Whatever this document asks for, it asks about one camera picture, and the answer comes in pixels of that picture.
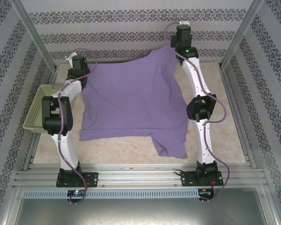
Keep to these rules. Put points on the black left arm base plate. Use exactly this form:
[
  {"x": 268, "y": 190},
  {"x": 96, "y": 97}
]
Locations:
[{"x": 93, "y": 179}]

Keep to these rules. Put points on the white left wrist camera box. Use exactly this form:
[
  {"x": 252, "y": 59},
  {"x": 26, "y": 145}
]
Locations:
[{"x": 69, "y": 58}]

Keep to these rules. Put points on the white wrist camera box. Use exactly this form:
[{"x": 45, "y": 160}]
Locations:
[
  {"x": 69, "y": 58},
  {"x": 185, "y": 23}
]

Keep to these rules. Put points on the pale green plastic basket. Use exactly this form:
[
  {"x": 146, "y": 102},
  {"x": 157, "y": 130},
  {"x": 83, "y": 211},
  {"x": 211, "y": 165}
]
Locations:
[{"x": 34, "y": 110}]

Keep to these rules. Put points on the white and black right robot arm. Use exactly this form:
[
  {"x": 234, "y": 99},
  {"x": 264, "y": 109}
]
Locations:
[{"x": 201, "y": 107}]

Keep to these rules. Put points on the aluminium side rail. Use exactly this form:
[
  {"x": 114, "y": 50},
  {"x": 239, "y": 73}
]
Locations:
[
  {"x": 52, "y": 76},
  {"x": 236, "y": 105}
]

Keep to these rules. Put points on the small controller circuit board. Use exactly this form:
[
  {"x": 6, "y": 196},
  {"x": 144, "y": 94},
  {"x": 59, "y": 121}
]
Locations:
[
  {"x": 76, "y": 193},
  {"x": 206, "y": 192}
]

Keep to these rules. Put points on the purple t-shirt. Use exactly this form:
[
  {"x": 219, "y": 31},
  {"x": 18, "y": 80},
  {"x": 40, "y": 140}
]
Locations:
[{"x": 131, "y": 98}]

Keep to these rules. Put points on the aluminium mounting rail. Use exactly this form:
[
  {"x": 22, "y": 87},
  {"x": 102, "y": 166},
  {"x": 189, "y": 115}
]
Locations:
[{"x": 135, "y": 175}]

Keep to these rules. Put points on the aluminium frame post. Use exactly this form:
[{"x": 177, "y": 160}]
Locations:
[
  {"x": 35, "y": 35},
  {"x": 240, "y": 35}
]

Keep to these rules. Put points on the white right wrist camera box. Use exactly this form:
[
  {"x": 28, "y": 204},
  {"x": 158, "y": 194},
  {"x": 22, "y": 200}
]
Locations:
[{"x": 185, "y": 23}]

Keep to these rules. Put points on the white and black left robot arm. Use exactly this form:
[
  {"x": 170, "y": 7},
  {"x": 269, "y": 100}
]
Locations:
[{"x": 53, "y": 117}]

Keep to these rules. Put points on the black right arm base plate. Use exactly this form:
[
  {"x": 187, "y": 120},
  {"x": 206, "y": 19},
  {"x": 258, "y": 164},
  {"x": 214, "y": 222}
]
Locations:
[{"x": 186, "y": 179}]

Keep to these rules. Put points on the grey metal sheet panel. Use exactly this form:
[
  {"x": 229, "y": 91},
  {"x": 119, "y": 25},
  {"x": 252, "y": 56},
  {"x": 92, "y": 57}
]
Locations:
[{"x": 135, "y": 213}]

